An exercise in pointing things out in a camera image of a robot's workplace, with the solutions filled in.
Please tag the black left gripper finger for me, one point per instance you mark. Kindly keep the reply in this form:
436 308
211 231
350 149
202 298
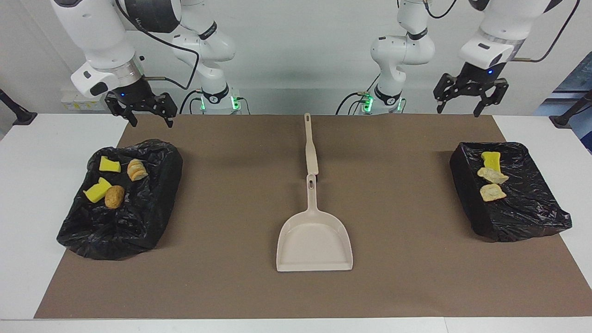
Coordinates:
496 95
446 90

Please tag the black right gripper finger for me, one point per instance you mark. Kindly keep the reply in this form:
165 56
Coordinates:
119 105
169 108

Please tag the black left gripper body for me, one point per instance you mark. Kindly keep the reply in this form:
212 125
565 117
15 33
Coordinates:
476 78

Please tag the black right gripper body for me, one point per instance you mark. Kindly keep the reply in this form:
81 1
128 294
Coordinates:
134 95

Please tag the yellow sponge piece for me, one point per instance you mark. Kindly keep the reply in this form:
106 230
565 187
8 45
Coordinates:
491 158
110 165
97 191

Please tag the tan striped toy bread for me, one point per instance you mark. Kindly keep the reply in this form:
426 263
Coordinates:
137 170

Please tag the pale yellow toy bread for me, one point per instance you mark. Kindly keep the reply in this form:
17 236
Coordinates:
492 175

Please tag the brown toy cookie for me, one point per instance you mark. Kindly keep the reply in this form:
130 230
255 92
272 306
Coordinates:
114 197

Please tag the orange striped toy bread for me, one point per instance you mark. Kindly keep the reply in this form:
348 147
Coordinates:
492 192

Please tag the beige hand brush black bristles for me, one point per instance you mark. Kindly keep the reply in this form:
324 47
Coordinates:
311 148

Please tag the beige plastic dustpan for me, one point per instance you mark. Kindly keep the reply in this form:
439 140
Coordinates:
314 245

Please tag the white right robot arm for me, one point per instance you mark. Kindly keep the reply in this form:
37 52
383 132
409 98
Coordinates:
92 32

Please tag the bin with black bag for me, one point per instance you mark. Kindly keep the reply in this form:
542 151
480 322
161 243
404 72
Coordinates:
134 217
527 203

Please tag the white power strip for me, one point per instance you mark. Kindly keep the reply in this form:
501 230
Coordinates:
78 105

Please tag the black stand leg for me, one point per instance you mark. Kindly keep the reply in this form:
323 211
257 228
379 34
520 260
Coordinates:
562 121
23 118

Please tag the blue background object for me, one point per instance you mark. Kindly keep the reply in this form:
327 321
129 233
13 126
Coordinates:
578 78

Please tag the brown table mat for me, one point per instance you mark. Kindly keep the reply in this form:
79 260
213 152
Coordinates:
296 296

